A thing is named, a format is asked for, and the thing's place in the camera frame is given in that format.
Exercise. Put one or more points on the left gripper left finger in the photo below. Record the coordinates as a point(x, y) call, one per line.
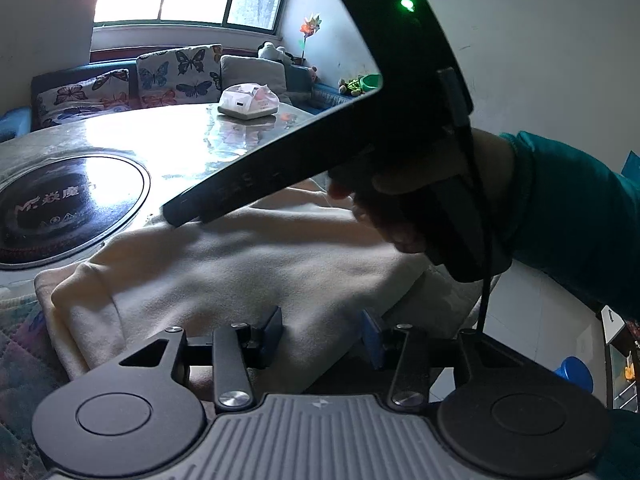
point(238, 348)

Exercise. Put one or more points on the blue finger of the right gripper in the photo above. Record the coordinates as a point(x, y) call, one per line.
point(190, 205)

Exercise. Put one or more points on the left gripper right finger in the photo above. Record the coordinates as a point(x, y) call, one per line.
point(397, 355)

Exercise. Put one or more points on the cream white garment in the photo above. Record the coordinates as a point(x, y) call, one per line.
point(299, 250)

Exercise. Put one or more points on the right teal sleeved forearm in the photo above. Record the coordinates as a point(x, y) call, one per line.
point(576, 220)

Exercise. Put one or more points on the person's right hand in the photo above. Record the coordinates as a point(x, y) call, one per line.
point(409, 209)

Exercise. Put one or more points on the green plastic bowl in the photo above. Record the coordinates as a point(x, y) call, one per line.
point(370, 82)

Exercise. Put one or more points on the pink white tissue pack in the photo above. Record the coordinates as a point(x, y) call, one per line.
point(248, 101)

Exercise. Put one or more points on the blue corner sofa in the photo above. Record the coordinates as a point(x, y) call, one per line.
point(304, 91)

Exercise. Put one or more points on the butterfly cushion right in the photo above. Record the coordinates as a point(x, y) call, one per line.
point(187, 75)

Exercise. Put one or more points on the butterfly cushion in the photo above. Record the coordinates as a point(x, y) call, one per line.
point(187, 75)
point(104, 94)

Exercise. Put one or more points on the round black induction cooktop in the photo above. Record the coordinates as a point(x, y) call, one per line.
point(53, 210)

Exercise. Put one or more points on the plain grey cushion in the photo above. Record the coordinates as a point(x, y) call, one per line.
point(243, 70)

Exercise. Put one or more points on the butterfly cushion left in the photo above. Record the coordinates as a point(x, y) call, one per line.
point(104, 94)

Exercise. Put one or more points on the colourful pinwheel toy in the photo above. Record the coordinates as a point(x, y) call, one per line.
point(309, 28)

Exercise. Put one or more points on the white plush toy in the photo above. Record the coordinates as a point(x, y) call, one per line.
point(269, 52)

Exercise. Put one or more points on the blue plastic stool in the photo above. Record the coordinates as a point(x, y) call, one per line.
point(577, 372)

